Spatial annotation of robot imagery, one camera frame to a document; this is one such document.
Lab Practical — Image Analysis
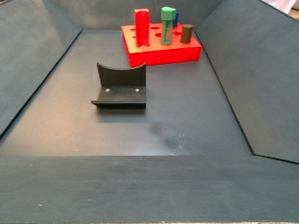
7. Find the red shape sorter base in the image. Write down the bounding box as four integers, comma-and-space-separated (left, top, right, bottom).
122, 24, 202, 67

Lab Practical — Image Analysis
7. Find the dark green slotted peg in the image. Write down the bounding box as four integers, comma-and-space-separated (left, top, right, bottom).
162, 6, 176, 45

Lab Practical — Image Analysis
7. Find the black curved fixture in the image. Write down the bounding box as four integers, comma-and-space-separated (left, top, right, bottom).
91, 64, 147, 109

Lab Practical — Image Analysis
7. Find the blue peg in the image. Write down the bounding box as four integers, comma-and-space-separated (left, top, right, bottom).
172, 11, 180, 28

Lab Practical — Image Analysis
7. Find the brown hexagonal peg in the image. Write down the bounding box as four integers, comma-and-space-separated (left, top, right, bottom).
180, 24, 192, 44

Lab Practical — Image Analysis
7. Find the tall red peg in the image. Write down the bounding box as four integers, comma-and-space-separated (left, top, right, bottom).
135, 9, 150, 47

